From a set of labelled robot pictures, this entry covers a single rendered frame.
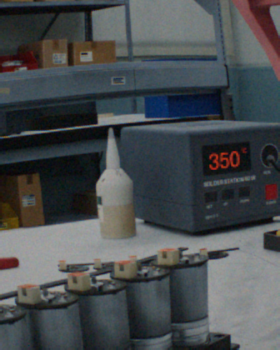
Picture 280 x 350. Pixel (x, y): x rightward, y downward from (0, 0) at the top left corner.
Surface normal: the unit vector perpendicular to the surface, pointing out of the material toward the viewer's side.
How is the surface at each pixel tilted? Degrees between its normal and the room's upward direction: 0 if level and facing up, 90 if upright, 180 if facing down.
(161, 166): 90
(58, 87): 90
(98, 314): 90
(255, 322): 0
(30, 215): 90
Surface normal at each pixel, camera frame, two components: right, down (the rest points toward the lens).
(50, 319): 0.14, 0.07
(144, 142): -0.92, 0.10
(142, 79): 0.62, 0.03
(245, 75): -0.78, 0.11
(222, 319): -0.07, -0.99
